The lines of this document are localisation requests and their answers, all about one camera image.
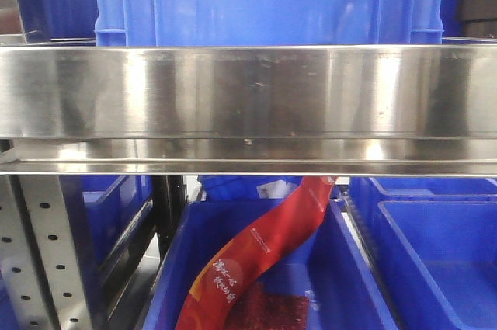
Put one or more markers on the blue bin centre bottom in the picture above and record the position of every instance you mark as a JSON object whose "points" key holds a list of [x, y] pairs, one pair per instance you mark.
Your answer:
{"points": [[328, 268]]}

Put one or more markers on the blue bin right bottom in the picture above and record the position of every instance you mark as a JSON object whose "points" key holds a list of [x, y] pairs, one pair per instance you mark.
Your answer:
{"points": [[433, 243]]}

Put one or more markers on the blue bin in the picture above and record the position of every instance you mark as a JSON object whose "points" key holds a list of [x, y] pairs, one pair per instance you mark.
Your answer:
{"points": [[111, 201], [433, 243], [328, 268]]}

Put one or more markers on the red snack bag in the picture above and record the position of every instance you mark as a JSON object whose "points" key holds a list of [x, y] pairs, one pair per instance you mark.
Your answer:
{"points": [[253, 251]]}

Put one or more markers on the perforated steel upright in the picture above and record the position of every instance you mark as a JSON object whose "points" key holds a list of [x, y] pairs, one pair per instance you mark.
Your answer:
{"points": [[40, 266]]}

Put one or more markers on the blue bin left bottom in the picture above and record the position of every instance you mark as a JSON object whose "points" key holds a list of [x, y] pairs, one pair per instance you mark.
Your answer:
{"points": [[111, 201]]}

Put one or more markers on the large blue crate on shelf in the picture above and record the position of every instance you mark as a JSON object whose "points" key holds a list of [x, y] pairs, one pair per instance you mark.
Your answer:
{"points": [[267, 22]]}

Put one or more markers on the stainless steel shelf rail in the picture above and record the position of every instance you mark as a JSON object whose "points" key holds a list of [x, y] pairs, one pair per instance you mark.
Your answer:
{"points": [[322, 110]]}

